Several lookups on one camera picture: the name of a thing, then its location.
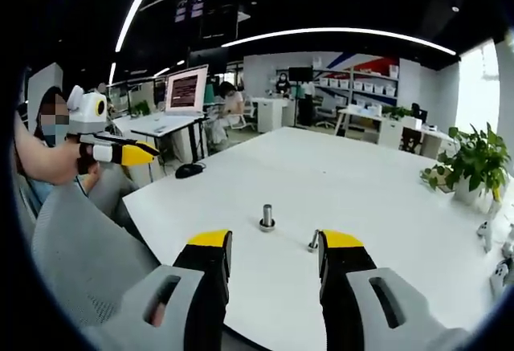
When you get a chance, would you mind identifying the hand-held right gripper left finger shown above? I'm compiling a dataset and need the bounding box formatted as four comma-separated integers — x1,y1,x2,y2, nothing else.
82,229,234,351

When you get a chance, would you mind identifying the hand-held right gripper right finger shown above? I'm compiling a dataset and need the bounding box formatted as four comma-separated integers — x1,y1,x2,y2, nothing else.
318,229,477,351

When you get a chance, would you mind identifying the thick threaded metal stud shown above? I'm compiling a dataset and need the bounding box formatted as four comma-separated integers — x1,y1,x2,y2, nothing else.
258,203,277,233

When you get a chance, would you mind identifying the person's left hand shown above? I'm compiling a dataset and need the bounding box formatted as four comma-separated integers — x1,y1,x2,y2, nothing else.
55,138,100,186

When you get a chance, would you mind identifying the white side desk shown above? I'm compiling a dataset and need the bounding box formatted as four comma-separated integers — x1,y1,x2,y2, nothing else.
110,112,202,186

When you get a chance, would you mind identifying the person's head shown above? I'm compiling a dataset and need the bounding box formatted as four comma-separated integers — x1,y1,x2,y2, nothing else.
36,85,69,147

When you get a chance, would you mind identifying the black computer mouse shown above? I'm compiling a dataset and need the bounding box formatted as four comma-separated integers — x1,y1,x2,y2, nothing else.
175,164,202,179

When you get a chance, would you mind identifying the black laptop stand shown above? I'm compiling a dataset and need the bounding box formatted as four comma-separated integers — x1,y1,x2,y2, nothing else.
186,116,210,163

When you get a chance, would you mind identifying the white open laptop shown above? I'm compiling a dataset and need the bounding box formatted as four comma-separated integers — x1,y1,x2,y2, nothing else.
163,64,210,118

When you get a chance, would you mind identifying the person's torso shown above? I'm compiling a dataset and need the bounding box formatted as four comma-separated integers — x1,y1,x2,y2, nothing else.
26,173,55,207

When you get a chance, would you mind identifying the grey mesh office chair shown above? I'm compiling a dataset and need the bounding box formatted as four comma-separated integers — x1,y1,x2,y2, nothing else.
31,164,165,328

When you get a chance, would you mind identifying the green board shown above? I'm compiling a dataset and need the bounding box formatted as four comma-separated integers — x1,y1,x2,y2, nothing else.
204,84,226,105

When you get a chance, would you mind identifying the white office chair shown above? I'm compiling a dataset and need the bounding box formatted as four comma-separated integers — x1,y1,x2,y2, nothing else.
230,100,258,131

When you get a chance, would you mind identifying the white ceiling light strip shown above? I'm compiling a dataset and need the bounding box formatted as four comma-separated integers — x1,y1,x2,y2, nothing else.
115,0,168,53
220,27,457,55

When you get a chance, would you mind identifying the white handheld controller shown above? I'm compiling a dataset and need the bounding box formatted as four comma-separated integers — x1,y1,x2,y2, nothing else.
476,220,495,252
492,258,514,296

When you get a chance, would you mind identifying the white plant pot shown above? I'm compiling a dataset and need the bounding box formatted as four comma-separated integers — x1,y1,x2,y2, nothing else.
453,176,483,206

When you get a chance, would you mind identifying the white cabinet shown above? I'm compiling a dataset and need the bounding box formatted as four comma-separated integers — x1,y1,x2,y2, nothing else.
256,96,296,133

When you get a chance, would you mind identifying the dark overhead display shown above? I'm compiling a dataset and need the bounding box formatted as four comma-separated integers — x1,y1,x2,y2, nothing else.
174,0,210,22

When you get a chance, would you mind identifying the white office desk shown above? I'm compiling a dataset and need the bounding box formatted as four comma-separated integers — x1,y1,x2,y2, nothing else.
337,104,455,159

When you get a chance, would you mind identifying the green potted plant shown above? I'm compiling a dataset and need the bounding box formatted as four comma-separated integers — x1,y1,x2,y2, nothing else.
421,122,511,202

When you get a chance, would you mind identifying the small leafy desk plant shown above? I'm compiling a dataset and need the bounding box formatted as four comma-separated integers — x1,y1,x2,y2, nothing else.
381,104,414,121

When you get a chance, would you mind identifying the white storage shelf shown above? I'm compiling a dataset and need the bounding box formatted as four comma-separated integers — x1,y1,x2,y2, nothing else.
312,55,401,105

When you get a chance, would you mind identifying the row of white storage bins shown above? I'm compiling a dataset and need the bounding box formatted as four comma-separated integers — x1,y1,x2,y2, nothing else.
319,77,397,96

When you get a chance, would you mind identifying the window with blinds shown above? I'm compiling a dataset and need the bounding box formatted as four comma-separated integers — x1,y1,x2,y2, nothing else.
455,39,501,135

